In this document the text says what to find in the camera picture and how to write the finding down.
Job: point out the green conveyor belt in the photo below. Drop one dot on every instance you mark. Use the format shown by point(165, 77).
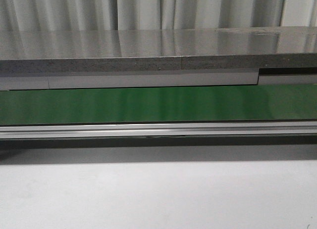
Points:
point(164, 104)

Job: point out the grey stone counter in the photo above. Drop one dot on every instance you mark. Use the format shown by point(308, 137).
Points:
point(36, 60)

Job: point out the white pleated curtain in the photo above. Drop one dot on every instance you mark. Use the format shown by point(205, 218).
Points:
point(79, 15)

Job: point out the aluminium conveyor frame rail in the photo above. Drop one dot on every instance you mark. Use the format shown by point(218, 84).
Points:
point(160, 129)

